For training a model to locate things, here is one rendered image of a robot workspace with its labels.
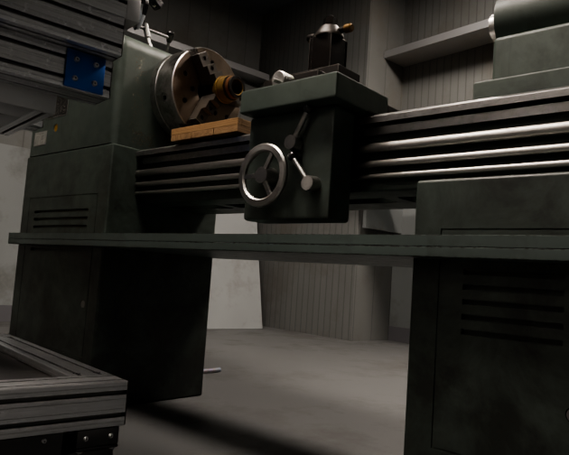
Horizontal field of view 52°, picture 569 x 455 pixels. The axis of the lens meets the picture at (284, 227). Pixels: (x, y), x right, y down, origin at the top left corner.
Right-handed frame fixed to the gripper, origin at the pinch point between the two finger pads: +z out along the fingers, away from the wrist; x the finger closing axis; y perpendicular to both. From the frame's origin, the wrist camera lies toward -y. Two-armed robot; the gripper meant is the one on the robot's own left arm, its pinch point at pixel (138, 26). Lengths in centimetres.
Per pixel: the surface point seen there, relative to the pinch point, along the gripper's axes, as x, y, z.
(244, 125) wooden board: 63, 4, 45
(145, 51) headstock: 12.4, 4.3, 13.1
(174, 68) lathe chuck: 28.0, 3.1, 21.6
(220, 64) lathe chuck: 28.1, -16.5, 14.1
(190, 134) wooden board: 42, 6, 46
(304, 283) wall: -138, -280, 94
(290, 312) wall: -154, -282, 120
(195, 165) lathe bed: 44, 5, 56
